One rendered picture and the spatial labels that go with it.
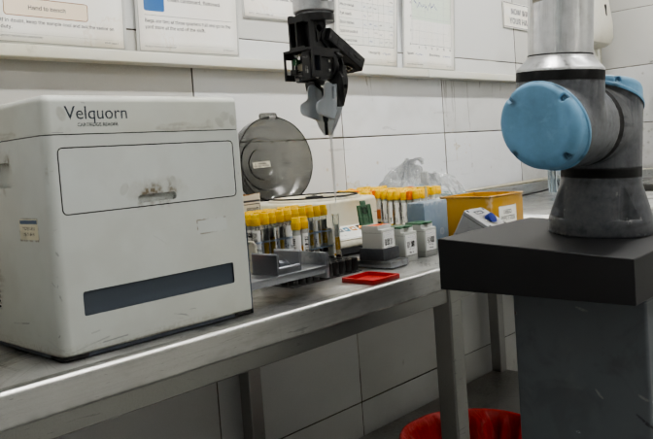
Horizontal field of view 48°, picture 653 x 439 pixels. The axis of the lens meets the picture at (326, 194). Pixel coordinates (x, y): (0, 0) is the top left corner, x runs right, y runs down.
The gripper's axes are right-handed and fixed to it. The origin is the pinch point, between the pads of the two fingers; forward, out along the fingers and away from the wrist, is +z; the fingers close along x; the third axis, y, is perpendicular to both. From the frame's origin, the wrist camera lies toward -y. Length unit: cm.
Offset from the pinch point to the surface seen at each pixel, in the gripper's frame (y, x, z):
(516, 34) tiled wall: -167, -49, -37
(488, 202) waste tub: -38.0, 9.3, 17.2
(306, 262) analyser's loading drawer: 16.1, 7.4, 21.8
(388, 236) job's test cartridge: -5.7, 7.1, 20.4
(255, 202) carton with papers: 4.9, -16.4, 13.0
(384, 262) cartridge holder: -3.2, 7.9, 24.8
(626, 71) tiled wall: -246, -37, -24
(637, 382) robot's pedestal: -1, 52, 39
